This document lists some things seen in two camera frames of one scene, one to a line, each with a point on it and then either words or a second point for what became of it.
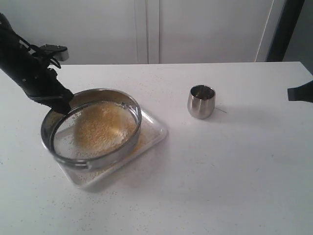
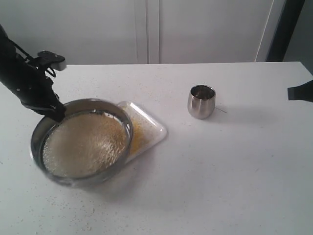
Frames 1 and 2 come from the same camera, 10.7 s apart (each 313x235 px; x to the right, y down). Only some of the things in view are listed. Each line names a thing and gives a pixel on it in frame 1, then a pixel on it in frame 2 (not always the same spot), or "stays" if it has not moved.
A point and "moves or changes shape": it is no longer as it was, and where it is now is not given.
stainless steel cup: (201, 101) stays
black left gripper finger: (62, 105) to (58, 115)
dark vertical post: (290, 11) stays
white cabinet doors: (147, 32) stays
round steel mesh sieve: (101, 128) moves or changes shape
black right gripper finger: (304, 92) stays
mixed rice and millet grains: (96, 128) moves or changes shape
